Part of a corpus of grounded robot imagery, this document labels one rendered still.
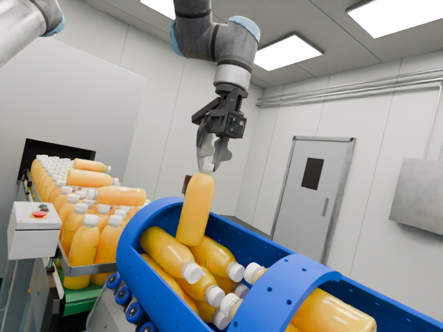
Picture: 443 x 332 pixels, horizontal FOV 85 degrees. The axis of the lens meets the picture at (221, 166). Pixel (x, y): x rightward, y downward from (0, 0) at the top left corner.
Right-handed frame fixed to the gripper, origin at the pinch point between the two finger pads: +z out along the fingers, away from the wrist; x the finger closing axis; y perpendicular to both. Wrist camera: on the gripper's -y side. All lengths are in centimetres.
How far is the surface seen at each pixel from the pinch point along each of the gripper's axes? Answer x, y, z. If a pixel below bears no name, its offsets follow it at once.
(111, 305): -11.2, -11.7, 42.6
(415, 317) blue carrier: 6.5, 45.9, 13.7
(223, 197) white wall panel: 372, -362, 80
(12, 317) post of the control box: -29, -35, 56
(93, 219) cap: -15.7, -26.7, 23.9
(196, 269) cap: -5.4, 11.2, 22.0
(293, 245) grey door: 372, -160, 113
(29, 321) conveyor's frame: -21, -53, 71
